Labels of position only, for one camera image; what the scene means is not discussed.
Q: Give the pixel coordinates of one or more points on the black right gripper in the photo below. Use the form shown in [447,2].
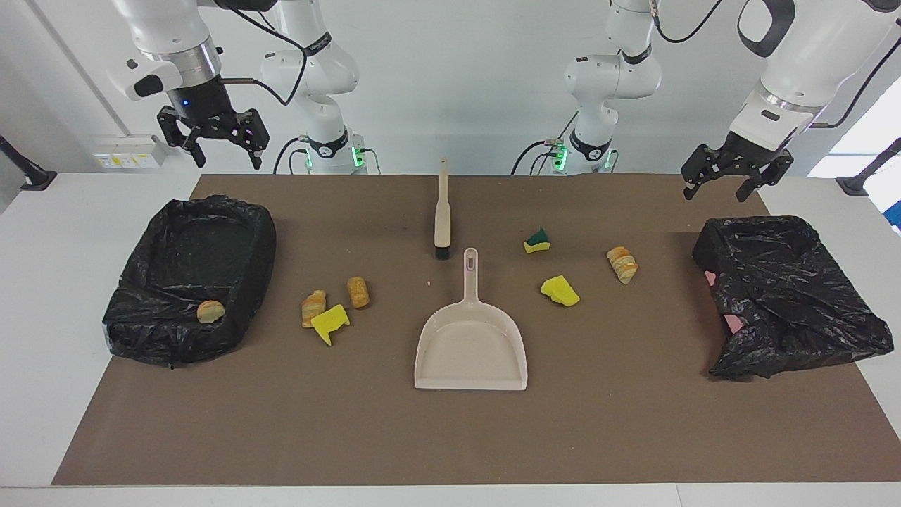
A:
[211,105]

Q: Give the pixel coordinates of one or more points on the beige plastic dustpan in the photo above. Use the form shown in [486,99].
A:
[470,352]

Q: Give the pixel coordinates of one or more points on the blue plastic object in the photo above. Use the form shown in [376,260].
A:
[896,218]

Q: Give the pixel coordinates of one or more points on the striped croissant bread piece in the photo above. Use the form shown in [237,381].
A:
[313,308]
[622,265]

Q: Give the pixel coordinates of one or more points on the black bag lined bin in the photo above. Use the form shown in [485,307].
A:
[176,246]

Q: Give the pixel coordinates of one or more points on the white wall socket box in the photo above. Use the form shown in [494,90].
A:
[130,153]

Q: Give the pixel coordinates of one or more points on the beige hand brush black bristles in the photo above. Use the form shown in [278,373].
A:
[442,218]

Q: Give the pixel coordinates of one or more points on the small round bread bun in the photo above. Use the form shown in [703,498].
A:
[210,312]

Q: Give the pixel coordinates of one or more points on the brown table mat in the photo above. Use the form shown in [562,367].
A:
[450,436]

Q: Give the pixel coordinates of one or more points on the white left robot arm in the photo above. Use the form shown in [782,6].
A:
[612,77]

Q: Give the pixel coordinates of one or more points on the crumpled black trash bag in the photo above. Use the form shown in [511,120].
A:
[788,296]

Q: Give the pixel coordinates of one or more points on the pink plastic bin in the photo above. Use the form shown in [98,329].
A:
[734,324]

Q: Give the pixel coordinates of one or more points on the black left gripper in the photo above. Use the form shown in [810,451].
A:
[739,158]

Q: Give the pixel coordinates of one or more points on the yellow green sponge piece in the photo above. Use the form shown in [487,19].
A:
[537,243]

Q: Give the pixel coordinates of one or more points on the brown bread roll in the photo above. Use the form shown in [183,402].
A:
[358,292]

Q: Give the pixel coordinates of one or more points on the black stand foot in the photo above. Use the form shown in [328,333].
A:
[855,184]
[32,176]

